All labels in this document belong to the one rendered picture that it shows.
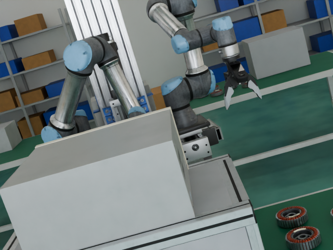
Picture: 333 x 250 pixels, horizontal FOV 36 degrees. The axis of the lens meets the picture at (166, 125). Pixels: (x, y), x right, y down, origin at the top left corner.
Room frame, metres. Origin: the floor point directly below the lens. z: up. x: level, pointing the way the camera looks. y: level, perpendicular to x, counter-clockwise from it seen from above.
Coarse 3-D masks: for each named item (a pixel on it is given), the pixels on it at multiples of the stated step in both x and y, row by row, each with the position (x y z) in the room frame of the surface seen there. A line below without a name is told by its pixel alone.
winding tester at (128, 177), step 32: (96, 128) 1.54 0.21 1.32; (128, 128) 1.41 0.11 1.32; (160, 128) 1.30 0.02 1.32; (32, 160) 1.38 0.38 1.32; (64, 160) 1.27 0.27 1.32; (96, 160) 1.17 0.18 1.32; (128, 160) 1.16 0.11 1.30; (160, 160) 1.15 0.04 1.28; (0, 192) 1.17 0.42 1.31; (32, 192) 1.17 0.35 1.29; (64, 192) 1.17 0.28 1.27; (96, 192) 1.16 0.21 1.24; (128, 192) 1.16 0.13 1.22; (160, 192) 1.15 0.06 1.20; (32, 224) 1.17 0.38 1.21; (64, 224) 1.17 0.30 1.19; (96, 224) 1.16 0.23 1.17; (128, 224) 1.16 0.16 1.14; (160, 224) 1.16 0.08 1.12
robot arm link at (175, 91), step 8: (168, 80) 2.49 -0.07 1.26; (176, 80) 2.41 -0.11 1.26; (184, 80) 2.44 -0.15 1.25; (168, 88) 2.41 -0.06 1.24; (176, 88) 2.41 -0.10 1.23; (184, 88) 2.42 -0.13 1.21; (168, 96) 2.41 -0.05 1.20; (176, 96) 2.40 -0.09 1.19; (184, 96) 2.42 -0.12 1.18; (192, 96) 2.43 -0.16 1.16; (168, 104) 2.42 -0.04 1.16; (176, 104) 2.40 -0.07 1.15; (184, 104) 2.41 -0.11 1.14
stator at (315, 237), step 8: (288, 232) 1.57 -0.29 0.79; (296, 232) 1.56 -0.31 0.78; (304, 232) 1.56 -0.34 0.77; (312, 232) 1.53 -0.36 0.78; (288, 240) 1.53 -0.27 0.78; (296, 240) 1.50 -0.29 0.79; (304, 240) 1.49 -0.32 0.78; (312, 240) 1.48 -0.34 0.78; (320, 240) 1.50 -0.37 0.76; (296, 248) 1.49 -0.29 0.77; (304, 248) 1.48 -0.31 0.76; (312, 248) 1.49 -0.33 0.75
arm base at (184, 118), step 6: (180, 108) 2.40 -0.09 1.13; (186, 108) 2.42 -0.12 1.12; (174, 114) 2.41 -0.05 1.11; (180, 114) 2.40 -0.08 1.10; (186, 114) 2.40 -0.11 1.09; (192, 114) 2.43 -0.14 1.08; (174, 120) 2.42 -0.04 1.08; (180, 120) 2.39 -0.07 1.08; (186, 120) 2.39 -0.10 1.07; (192, 120) 2.40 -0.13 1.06; (180, 126) 2.39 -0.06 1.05; (186, 126) 2.39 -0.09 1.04
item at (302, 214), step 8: (288, 208) 1.75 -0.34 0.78; (296, 208) 1.73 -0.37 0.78; (304, 208) 1.71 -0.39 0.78; (280, 216) 1.70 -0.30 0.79; (288, 216) 1.70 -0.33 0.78; (296, 216) 1.67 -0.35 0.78; (304, 216) 1.66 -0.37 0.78; (280, 224) 1.68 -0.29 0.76; (288, 224) 1.66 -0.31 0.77; (296, 224) 1.65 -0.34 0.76
